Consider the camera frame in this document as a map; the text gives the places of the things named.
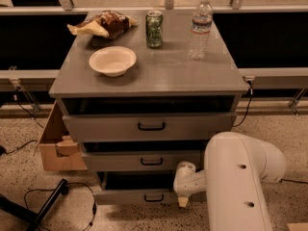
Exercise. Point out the grey drawer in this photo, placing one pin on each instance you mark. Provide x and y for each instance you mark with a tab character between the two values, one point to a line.
152	127
141	160
135	187

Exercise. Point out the grey top drawer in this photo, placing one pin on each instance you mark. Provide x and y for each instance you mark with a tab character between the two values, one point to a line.
152	127

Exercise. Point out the grey middle drawer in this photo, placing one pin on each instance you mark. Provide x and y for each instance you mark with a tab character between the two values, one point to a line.
141	160

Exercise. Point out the metal window rail frame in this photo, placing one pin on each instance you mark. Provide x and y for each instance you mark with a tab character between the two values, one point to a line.
24	18

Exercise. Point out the grey drawer cabinet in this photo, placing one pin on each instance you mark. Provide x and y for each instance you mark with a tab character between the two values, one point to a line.
162	81

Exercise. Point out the green soda can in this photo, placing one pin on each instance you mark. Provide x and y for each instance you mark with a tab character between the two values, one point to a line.
154	29

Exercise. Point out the grey bottom drawer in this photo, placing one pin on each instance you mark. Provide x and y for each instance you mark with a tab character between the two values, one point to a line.
135	187

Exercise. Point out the brown yellow chip bag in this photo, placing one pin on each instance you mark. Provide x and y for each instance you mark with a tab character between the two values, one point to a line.
107	24

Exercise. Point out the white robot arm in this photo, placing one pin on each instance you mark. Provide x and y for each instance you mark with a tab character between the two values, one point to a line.
235	165

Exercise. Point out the white paper bowl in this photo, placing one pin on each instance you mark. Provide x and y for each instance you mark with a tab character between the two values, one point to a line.
112	61

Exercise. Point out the clear plastic water bottle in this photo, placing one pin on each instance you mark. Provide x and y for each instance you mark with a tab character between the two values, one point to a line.
202	19

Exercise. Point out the cardboard box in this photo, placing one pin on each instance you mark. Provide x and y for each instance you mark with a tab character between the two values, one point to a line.
57	149

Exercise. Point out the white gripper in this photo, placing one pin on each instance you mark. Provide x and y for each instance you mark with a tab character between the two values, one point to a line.
182	184

